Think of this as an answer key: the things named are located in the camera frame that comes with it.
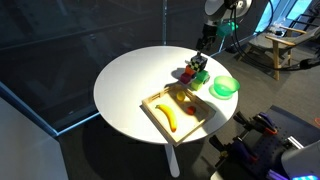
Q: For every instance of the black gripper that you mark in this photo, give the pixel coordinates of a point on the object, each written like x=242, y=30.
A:
x=209, y=31

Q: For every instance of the white and black checkered dice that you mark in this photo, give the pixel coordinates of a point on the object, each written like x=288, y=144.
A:
x=198, y=63

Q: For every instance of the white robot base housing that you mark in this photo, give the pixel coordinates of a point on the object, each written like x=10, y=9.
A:
x=301, y=163

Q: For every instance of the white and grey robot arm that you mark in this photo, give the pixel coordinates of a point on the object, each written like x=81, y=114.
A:
x=226, y=8

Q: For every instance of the green plastic bowl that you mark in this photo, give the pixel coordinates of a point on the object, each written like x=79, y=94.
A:
x=226, y=85

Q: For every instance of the orange cube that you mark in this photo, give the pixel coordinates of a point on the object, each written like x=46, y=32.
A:
x=190, y=71

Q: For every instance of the green cube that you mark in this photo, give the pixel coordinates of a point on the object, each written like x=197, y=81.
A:
x=203, y=76

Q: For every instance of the pink cube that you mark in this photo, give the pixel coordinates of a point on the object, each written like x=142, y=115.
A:
x=185, y=78

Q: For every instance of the yellow-green cube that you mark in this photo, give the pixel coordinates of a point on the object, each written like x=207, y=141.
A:
x=196, y=85

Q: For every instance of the wooden armchair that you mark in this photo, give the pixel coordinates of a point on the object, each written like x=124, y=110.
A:
x=283, y=41

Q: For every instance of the yellow toy banana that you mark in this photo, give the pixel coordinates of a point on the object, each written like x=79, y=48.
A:
x=169, y=116

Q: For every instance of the light wooden tray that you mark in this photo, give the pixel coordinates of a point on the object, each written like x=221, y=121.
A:
x=196, y=128

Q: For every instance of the blue clamp with orange trigger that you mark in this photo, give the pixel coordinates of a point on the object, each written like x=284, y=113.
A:
x=258, y=121
x=238, y=150

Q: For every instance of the white table leg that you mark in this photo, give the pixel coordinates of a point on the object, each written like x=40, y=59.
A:
x=171, y=160

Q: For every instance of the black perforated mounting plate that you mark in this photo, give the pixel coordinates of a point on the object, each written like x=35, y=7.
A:
x=290, y=133

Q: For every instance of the white cabinet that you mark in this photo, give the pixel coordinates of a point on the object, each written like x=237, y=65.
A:
x=26, y=150

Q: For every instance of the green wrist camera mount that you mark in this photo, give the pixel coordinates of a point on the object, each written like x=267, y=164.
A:
x=226, y=29

